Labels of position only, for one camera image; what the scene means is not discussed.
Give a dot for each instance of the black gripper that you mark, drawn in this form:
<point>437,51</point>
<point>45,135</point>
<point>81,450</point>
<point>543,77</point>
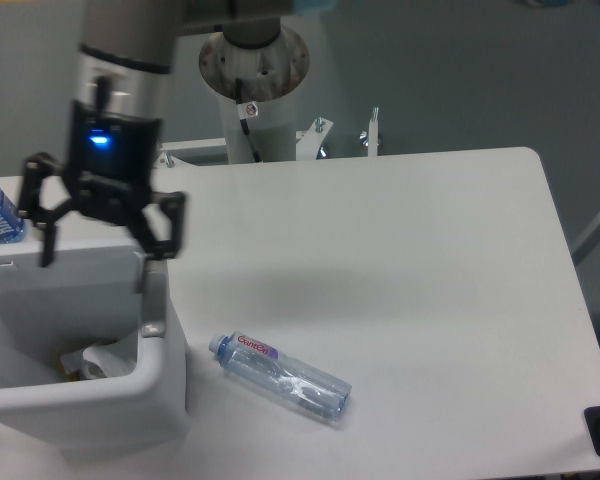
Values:
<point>107,174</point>

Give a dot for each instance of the clear plastic wrapper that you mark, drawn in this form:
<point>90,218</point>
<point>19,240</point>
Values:
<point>101,361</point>

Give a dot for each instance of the clear Ganten water bottle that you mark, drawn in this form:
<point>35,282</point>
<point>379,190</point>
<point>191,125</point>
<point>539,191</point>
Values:
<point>285,377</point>

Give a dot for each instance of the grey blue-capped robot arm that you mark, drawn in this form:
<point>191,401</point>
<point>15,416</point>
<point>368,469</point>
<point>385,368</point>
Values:
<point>125,62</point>

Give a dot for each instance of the white plastic trash can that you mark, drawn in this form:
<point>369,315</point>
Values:
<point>88,295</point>

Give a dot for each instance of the white metal base frame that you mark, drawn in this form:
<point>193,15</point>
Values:
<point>273,145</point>

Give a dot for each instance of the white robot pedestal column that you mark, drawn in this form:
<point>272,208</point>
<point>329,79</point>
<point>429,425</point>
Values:
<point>255,85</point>

